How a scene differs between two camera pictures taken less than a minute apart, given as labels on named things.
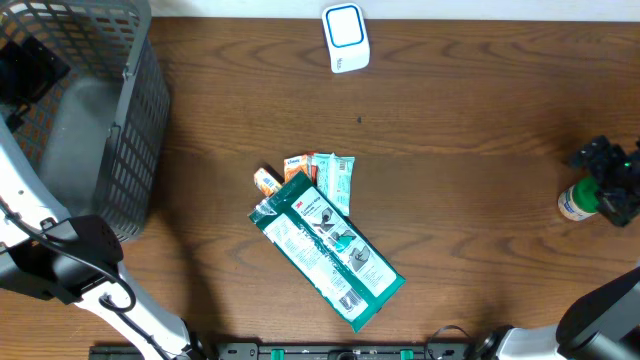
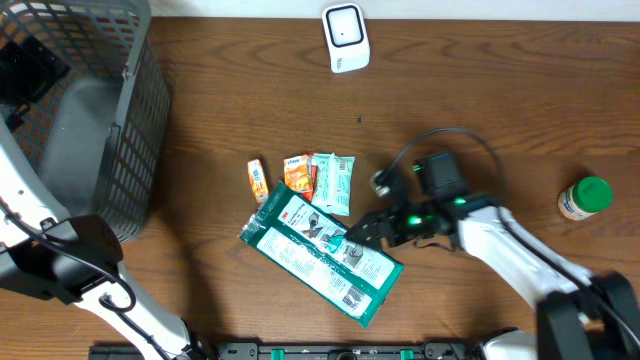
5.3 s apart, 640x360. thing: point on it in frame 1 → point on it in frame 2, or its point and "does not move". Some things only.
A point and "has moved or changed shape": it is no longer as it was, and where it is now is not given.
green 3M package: [327, 250] has moved or changed shape
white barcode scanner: [347, 37] does not move
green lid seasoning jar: [579, 201] does not move
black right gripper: [621, 211] → [395, 236]
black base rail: [291, 351] does not move
